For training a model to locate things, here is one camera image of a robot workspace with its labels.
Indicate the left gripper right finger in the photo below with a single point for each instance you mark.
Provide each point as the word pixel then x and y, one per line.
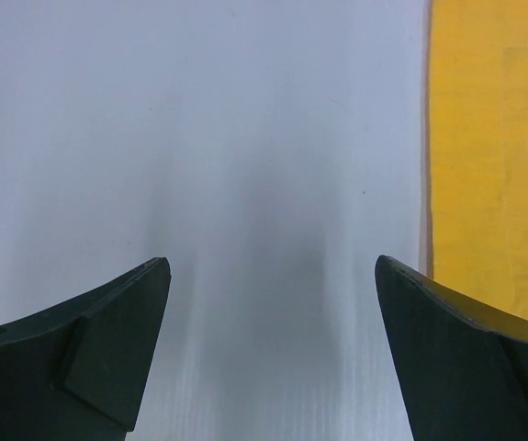
pixel 462 365

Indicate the yellow printed cloth mat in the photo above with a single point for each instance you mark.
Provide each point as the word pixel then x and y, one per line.
pixel 478 150

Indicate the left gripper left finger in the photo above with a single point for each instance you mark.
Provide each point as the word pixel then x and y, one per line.
pixel 78 370

